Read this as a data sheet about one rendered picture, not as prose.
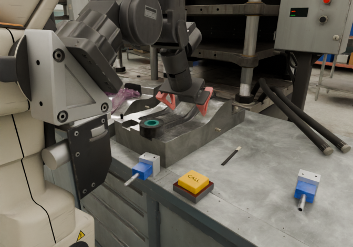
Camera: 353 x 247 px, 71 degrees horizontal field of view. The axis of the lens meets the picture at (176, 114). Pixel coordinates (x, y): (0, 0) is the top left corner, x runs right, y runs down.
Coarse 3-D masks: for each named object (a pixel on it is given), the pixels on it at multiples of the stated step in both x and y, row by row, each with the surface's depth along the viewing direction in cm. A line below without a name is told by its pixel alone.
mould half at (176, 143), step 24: (168, 96) 107; (216, 96) 102; (120, 120) 89; (168, 120) 90; (192, 120) 91; (216, 120) 93; (240, 120) 108; (144, 144) 81; (168, 144) 75; (192, 144) 85
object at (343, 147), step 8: (296, 112) 105; (304, 112) 103; (304, 120) 101; (312, 120) 98; (320, 128) 94; (328, 136) 91; (336, 136) 89; (336, 144) 88; (344, 144) 86; (344, 152) 86
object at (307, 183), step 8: (304, 176) 65; (312, 176) 65; (296, 184) 66; (304, 184) 64; (312, 184) 64; (296, 192) 62; (304, 192) 61; (312, 192) 61; (304, 200) 60; (312, 200) 61
